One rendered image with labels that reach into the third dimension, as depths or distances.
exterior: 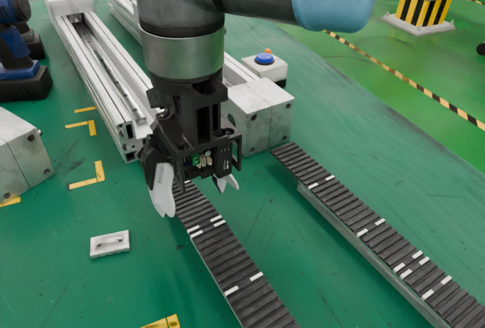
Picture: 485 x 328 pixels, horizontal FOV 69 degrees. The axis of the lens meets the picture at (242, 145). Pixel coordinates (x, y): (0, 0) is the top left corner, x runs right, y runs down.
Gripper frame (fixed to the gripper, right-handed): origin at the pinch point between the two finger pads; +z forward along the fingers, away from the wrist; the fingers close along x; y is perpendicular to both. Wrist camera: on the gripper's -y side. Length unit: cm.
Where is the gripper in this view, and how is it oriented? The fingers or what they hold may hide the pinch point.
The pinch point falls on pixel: (190, 194)
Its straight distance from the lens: 48.9
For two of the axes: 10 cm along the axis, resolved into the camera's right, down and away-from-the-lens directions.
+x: 8.5, -3.1, 4.2
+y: 5.2, 5.5, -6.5
